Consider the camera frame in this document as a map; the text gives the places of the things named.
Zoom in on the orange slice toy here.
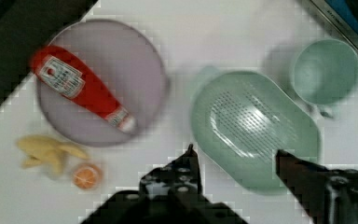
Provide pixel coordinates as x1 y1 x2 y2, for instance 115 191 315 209
72 163 103 190

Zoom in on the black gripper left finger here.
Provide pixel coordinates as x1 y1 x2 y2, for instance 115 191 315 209
80 146 248 224

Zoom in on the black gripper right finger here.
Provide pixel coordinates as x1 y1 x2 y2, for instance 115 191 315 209
275 149 358 224

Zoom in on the yellow toy banana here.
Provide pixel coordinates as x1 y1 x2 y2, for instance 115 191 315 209
16 134 90 176

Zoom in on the purple round plate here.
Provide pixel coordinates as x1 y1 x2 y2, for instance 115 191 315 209
35 20 170 147

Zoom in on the green plastic cup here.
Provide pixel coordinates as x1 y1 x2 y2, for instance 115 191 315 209
289 38 358 119

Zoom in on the green plastic strainer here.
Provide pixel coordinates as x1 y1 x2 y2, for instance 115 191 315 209
189 66 322 195

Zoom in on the red ketchup bottle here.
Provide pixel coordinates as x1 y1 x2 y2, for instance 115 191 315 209
30 45 137 133

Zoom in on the blue and silver box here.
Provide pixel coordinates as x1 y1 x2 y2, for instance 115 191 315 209
296 0 358 52

